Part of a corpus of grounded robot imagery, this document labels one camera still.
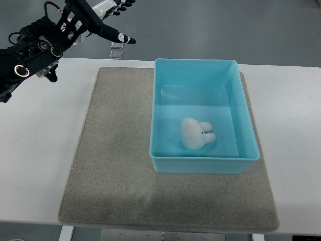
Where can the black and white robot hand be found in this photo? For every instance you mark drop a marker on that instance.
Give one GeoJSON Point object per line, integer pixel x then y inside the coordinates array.
{"type": "Point", "coordinates": [89, 20]}

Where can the white plush bunny toy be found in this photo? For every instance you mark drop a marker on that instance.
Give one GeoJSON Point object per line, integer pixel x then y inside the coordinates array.
{"type": "Point", "coordinates": [195, 134]}

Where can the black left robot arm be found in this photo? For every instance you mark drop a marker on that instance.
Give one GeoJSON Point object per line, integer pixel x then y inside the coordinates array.
{"type": "Point", "coordinates": [39, 46]}

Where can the blue plastic box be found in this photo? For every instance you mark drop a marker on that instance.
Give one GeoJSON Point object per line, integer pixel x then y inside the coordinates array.
{"type": "Point", "coordinates": [210, 91]}

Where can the upper floor outlet plate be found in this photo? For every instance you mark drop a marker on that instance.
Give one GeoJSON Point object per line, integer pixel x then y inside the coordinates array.
{"type": "Point", "coordinates": [117, 45]}

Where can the floor outlet plate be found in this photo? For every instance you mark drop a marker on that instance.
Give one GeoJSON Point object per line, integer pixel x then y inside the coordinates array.
{"type": "Point", "coordinates": [117, 45]}
{"type": "Point", "coordinates": [116, 54]}

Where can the lower floor outlet plate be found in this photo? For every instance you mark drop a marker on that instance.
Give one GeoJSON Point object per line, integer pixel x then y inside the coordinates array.
{"type": "Point", "coordinates": [116, 54]}

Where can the grey felt mat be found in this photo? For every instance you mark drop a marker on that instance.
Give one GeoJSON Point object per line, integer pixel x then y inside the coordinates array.
{"type": "Point", "coordinates": [112, 182]}

